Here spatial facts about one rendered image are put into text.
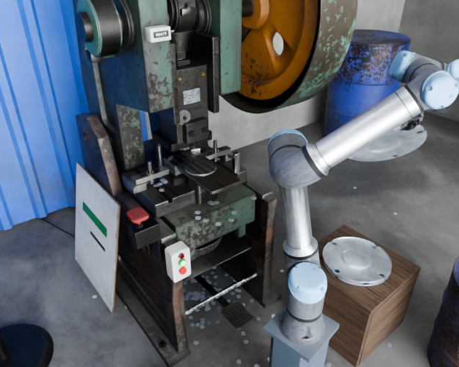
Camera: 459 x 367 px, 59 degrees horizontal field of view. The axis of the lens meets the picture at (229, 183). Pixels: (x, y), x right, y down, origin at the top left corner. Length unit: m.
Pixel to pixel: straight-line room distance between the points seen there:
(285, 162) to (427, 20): 3.73
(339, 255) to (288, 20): 1.00
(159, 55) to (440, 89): 0.83
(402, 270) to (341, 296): 0.31
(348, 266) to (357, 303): 0.18
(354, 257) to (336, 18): 0.99
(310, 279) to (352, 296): 0.47
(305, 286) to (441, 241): 1.61
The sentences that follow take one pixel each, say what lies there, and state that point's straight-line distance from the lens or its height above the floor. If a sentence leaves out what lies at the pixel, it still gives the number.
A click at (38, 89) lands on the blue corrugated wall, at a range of 2.61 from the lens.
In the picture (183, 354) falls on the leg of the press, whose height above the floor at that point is 0.03.
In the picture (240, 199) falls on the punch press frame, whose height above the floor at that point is 0.64.
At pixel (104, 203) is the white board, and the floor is 0.53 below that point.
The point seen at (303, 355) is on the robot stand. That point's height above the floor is 0.45.
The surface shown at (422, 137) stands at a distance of 1.57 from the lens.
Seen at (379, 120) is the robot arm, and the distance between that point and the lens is 1.02.
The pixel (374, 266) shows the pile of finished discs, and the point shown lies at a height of 0.37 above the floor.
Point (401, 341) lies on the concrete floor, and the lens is 2.13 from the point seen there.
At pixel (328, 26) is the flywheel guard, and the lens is 1.45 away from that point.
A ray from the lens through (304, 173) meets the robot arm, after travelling 1.04.
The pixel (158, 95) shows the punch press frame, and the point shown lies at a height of 1.11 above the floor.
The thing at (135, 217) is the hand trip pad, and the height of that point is 0.76.
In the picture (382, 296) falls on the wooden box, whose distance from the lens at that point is 1.78.
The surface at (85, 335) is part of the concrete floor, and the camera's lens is 2.11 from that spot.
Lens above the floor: 1.57
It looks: 31 degrees down
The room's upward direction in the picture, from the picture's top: straight up
